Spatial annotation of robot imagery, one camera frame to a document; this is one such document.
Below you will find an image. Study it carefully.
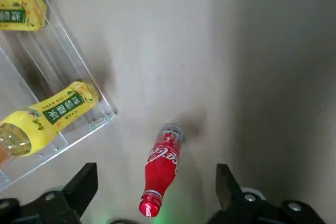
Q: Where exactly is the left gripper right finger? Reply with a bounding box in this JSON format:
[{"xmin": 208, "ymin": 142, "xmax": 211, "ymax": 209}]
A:
[{"xmin": 207, "ymin": 163, "xmax": 323, "ymax": 224}]

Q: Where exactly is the yellow label tea bottle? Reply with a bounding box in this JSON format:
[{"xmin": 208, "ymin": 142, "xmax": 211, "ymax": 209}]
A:
[
  {"xmin": 0, "ymin": 0, "xmax": 48, "ymax": 31},
  {"xmin": 0, "ymin": 81, "xmax": 100, "ymax": 166}
]

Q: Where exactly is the red cola bottle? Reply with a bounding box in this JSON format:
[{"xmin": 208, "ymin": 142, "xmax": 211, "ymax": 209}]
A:
[{"xmin": 139, "ymin": 123, "xmax": 184, "ymax": 218}]

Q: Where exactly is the clear acrylic bottle shelf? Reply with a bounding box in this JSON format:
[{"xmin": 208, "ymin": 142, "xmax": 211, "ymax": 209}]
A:
[{"xmin": 0, "ymin": 0, "xmax": 118, "ymax": 192}]

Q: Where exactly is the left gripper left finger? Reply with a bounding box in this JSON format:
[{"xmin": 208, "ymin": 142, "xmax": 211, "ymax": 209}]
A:
[{"xmin": 0, "ymin": 163, "xmax": 98, "ymax": 224}]

